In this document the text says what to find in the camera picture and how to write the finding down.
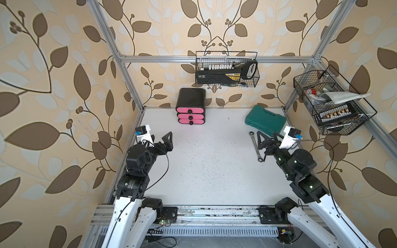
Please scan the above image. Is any green plastic tool case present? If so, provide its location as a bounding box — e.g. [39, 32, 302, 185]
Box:
[245, 105, 287, 136]

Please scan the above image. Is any right wire basket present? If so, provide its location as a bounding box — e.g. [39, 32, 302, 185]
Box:
[293, 65, 377, 135]

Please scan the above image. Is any black drawer cabinet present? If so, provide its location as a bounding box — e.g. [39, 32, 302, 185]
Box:
[176, 88, 206, 120]

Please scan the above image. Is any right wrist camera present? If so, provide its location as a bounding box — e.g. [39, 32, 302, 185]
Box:
[279, 126, 303, 149]

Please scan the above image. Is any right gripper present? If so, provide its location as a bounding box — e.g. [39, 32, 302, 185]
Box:
[259, 130, 296, 179]

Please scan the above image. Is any pink top drawer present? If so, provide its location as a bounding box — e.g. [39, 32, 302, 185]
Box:
[176, 107, 205, 114]

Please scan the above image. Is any silver ratchet wrench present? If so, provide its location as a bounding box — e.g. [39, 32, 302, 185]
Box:
[249, 131, 263, 163]

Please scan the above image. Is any back wire basket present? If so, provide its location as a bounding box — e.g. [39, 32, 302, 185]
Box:
[195, 50, 260, 87]

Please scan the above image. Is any wire basket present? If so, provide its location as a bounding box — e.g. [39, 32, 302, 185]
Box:
[293, 65, 377, 135]
[195, 50, 260, 87]

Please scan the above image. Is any pink bottom drawer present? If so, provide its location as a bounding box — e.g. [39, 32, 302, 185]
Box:
[178, 119, 205, 125]

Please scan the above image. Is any socket set in basket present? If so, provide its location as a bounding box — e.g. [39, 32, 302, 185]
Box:
[315, 103, 359, 125]

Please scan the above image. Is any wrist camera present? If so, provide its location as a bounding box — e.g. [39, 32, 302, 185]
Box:
[279, 126, 303, 149]
[135, 125, 154, 147]

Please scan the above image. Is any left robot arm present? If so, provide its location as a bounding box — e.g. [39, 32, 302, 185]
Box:
[102, 126, 173, 248]

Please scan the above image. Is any pink drawer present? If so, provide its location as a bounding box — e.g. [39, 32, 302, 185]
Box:
[176, 107, 205, 114]
[178, 119, 205, 125]
[177, 113, 205, 120]

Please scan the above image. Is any white paper in basket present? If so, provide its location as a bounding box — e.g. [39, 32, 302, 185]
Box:
[320, 92, 371, 104]

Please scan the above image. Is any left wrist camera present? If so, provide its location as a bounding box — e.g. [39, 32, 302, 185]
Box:
[135, 125, 154, 147]

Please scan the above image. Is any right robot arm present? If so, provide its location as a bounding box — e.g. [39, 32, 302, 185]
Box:
[250, 126, 373, 248]

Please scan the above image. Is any black yellow tool box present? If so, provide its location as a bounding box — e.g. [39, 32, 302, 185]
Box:
[195, 69, 242, 85]

